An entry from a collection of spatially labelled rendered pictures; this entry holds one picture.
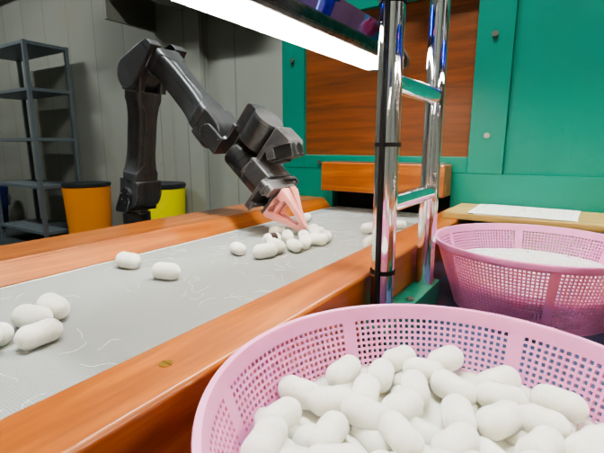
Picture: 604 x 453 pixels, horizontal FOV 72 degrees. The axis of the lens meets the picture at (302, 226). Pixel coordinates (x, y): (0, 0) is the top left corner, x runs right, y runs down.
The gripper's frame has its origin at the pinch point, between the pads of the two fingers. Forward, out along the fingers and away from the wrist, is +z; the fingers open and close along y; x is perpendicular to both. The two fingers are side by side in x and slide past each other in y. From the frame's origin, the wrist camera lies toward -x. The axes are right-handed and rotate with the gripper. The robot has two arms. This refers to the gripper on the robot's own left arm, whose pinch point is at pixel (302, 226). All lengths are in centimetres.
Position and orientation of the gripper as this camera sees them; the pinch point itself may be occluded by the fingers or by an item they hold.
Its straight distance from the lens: 73.1
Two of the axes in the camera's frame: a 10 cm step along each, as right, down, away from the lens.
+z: 6.3, 7.2, -2.8
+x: -5.5, 6.7, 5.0
